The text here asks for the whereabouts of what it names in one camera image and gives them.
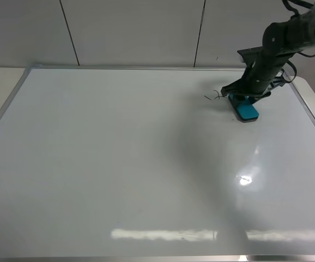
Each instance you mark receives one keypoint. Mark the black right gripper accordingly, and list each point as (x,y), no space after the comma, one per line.
(261,77)

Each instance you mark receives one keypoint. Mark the blue whiteboard eraser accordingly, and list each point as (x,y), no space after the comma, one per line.
(243,108)

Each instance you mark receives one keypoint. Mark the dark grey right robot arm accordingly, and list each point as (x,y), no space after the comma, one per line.
(292,36)

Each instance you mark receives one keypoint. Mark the aluminium framed whiteboard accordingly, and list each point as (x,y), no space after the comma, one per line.
(120,164)

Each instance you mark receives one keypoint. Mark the black marker scribble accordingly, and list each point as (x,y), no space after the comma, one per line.
(217,107)

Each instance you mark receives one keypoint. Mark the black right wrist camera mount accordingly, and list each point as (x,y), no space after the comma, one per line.
(248,56)

